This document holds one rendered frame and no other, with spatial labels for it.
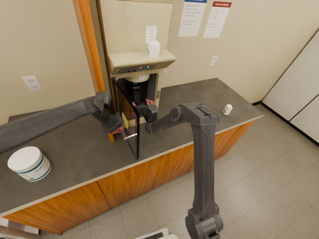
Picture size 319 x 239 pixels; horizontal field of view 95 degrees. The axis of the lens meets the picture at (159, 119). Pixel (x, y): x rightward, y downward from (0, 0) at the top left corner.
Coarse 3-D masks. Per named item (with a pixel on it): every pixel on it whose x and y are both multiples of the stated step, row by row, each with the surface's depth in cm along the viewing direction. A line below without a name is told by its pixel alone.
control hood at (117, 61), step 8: (112, 56) 67; (120, 56) 68; (128, 56) 69; (136, 56) 70; (144, 56) 71; (160, 56) 73; (168, 56) 74; (112, 64) 65; (120, 64) 64; (128, 64) 65; (136, 64) 67; (144, 64) 70; (152, 64) 73; (160, 64) 77; (168, 64) 80; (112, 72) 71
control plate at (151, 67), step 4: (156, 64) 74; (124, 68) 68; (128, 68) 70; (132, 68) 71; (136, 68) 73; (140, 68) 74; (144, 68) 76; (148, 68) 78; (152, 68) 80; (120, 72) 73; (124, 72) 74
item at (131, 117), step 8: (120, 88) 71; (120, 96) 74; (120, 104) 80; (128, 104) 66; (120, 112) 86; (128, 112) 71; (136, 112) 61; (128, 120) 75; (136, 120) 63; (128, 128) 81; (136, 128) 67; (136, 136) 71; (128, 144) 95; (136, 144) 76; (136, 152) 82
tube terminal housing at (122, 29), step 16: (96, 0) 60; (112, 0) 56; (112, 16) 60; (128, 16) 62; (144, 16) 65; (160, 16) 68; (112, 32) 64; (128, 32) 67; (144, 32) 70; (160, 32) 73; (112, 48) 68; (128, 48) 72; (144, 48) 75; (160, 48) 79; (160, 80) 95; (112, 96) 92
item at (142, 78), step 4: (132, 76) 88; (136, 76) 88; (140, 76) 89; (144, 76) 90; (148, 76) 93; (128, 80) 90; (132, 80) 89; (136, 80) 89; (140, 80) 90; (144, 80) 91
